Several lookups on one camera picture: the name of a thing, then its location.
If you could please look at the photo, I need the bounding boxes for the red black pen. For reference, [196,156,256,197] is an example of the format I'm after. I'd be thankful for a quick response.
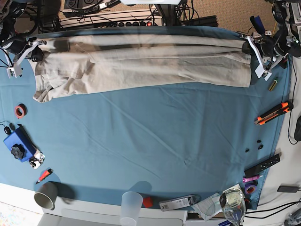
[36,169,53,184]

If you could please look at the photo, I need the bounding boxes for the small red block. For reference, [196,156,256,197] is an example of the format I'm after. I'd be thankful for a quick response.
[143,196,154,208]

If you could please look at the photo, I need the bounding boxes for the grey packaged tool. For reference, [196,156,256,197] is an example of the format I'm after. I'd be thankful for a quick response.
[159,195,200,212]

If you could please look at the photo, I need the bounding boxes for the wine glass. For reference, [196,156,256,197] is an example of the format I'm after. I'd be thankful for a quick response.
[219,188,246,226]

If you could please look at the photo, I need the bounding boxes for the purple glue tube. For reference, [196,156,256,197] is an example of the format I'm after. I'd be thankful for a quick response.
[242,175,263,183]

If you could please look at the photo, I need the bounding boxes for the black remote control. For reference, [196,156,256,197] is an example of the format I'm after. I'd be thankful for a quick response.
[244,153,282,178]

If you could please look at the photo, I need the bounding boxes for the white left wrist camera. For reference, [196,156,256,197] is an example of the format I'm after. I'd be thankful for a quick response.
[255,64,272,81]

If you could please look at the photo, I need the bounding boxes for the grey mug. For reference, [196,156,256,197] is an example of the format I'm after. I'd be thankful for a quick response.
[34,182,58,210]

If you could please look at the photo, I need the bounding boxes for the translucent plastic cup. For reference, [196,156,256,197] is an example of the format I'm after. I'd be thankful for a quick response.
[120,191,143,226]

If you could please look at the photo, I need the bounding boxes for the black knob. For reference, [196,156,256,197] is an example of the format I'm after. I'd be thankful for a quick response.
[11,144,25,160]

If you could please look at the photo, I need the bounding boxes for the red tape roll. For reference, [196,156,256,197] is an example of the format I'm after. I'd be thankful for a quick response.
[15,104,27,119]

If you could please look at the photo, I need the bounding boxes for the olive green small cylinder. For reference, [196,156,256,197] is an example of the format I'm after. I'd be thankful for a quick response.
[268,77,278,92]

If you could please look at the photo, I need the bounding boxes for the blue box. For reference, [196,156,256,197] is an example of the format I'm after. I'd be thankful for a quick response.
[3,126,36,162]

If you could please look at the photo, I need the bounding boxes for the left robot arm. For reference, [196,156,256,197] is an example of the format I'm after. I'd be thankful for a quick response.
[238,0,301,80]

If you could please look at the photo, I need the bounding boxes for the black power strip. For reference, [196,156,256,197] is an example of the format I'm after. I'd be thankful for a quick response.
[117,20,162,27]

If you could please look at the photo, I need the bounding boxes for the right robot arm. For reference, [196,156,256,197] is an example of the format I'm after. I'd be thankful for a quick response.
[0,0,42,68]

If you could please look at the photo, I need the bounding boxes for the beige T-shirt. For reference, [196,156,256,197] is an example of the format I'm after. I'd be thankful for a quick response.
[31,34,251,103]

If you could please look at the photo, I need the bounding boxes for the small white black wheel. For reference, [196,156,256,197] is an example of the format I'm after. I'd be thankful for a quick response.
[29,152,45,169]

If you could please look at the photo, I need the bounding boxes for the orange black utility knife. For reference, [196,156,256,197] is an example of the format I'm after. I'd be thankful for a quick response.
[254,101,293,125]

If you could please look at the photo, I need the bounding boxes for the purple tape roll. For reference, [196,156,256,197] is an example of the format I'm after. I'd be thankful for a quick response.
[245,184,256,194]

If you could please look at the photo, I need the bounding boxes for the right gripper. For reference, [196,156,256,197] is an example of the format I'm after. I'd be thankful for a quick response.
[0,37,47,68]

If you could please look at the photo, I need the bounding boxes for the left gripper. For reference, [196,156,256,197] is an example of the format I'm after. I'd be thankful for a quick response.
[239,32,288,71]

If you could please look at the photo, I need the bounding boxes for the blue table cloth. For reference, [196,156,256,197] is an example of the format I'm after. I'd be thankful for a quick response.
[0,61,291,205]

